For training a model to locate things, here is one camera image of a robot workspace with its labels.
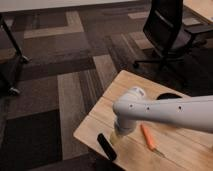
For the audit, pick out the small dark brown cup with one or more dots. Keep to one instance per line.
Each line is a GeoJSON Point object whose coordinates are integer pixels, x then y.
{"type": "Point", "coordinates": [107, 148]}

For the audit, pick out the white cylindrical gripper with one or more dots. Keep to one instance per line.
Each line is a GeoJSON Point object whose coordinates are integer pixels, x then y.
{"type": "Point", "coordinates": [122, 127]}

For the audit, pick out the light wooden desk corner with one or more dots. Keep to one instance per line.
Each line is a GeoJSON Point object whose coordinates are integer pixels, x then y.
{"type": "Point", "coordinates": [203, 8]}

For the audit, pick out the black office chair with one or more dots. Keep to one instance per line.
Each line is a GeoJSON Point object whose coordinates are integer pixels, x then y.
{"type": "Point", "coordinates": [164, 30]}

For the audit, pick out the dark blue bowl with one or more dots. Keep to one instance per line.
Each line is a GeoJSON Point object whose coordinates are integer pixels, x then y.
{"type": "Point", "coordinates": [168, 96]}

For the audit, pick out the orange carrot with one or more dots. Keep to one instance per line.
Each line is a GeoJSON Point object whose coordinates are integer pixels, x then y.
{"type": "Point", "coordinates": [149, 140]}

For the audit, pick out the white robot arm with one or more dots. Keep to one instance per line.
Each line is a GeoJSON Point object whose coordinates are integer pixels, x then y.
{"type": "Point", "coordinates": [195, 113]}

